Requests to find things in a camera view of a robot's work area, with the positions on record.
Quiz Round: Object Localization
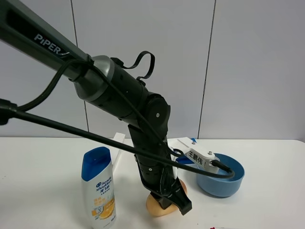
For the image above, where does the black camera cable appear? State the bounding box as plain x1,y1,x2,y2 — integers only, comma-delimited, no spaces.
0,51,235,178

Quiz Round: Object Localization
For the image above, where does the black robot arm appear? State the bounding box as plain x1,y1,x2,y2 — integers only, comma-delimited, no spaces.
0,0,192,214

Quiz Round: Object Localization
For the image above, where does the white blue shampoo bottle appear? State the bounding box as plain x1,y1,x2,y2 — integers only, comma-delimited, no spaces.
81,147,116,229

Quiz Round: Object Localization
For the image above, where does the white rectangular block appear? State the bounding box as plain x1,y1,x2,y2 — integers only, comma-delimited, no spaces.
112,132,126,170

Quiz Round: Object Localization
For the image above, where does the blue plastic bowl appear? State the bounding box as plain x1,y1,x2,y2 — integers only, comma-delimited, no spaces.
196,153,245,198

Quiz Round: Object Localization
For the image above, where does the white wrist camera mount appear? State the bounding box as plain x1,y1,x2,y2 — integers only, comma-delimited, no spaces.
169,137,220,174

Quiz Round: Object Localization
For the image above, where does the tan round bread bun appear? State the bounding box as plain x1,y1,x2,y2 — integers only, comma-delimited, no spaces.
146,194,178,217

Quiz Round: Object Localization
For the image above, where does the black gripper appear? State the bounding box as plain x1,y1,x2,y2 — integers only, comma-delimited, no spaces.
128,124,192,215

